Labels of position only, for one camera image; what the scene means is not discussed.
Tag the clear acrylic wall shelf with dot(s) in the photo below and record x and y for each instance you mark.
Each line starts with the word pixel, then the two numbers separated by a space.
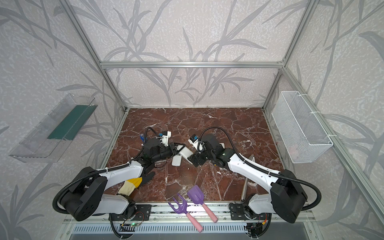
pixel 48 141

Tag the purple garden shovel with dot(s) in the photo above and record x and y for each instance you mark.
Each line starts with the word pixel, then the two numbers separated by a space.
pixel 197 197

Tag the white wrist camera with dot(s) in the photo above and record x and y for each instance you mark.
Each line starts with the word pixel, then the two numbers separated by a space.
pixel 196 142
pixel 165 137

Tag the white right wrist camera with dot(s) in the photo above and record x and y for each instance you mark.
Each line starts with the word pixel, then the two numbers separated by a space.
pixel 196 142

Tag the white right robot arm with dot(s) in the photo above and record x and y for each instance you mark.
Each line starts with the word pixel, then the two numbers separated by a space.
pixel 284 197

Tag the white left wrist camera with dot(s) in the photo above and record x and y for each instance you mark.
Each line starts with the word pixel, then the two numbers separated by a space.
pixel 165 137

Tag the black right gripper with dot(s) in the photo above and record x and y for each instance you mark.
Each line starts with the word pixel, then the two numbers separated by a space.
pixel 195 159

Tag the metal garden trowel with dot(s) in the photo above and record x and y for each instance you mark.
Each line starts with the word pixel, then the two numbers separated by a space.
pixel 244 191

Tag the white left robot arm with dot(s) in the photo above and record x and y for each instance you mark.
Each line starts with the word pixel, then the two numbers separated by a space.
pixel 85 195

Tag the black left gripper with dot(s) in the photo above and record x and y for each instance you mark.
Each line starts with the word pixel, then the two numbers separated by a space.
pixel 173 148

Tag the purple garden fork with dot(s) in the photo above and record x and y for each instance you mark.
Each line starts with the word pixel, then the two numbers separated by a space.
pixel 182 209

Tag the white remote with red buttons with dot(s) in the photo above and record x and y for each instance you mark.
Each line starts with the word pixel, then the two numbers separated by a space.
pixel 176 161

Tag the white wire mesh basket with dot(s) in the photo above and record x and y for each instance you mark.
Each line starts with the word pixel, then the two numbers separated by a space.
pixel 302 133

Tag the white air conditioner remote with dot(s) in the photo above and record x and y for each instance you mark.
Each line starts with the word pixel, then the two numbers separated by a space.
pixel 184 151

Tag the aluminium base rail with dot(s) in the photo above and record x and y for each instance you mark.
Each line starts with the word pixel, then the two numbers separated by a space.
pixel 162 218

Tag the yellow black work glove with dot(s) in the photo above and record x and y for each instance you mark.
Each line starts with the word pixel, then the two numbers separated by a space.
pixel 130 185

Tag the aluminium frame profiles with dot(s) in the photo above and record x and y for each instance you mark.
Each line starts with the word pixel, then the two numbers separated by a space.
pixel 361 181

